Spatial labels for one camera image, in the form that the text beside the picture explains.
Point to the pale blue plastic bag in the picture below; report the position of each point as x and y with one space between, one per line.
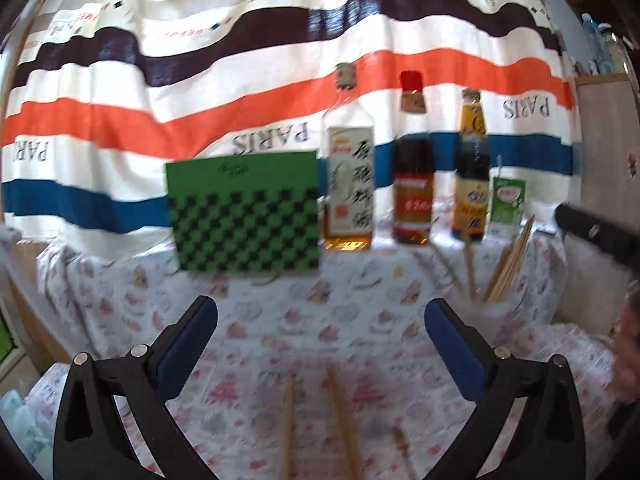
17 425

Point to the person's right hand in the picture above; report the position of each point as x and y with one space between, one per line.
629 355

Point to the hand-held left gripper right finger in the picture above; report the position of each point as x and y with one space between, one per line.
452 345

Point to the clear plastic water bottle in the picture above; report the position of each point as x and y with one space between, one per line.
597 45

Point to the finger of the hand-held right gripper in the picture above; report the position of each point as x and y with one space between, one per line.
600 240

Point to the green drink carton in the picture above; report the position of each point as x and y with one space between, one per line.
506 205

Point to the clear cooking wine bottle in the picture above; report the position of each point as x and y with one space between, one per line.
347 185

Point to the bundle of chopsticks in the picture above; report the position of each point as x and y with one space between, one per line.
510 265

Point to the red-capped dark sauce bottle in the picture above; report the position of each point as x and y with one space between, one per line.
412 185

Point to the green checkered box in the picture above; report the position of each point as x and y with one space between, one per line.
245 220

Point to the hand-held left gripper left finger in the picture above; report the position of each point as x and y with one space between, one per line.
187 345

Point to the yellow-label soy sauce bottle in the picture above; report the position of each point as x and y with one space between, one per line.
470 185

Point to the beige wooden cabinet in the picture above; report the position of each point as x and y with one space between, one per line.
610 160

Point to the pink printed tablecloth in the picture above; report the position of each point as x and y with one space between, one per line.
325 320

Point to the white plastic cup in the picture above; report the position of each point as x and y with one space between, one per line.
507 317

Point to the striped cloth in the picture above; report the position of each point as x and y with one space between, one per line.
200 60

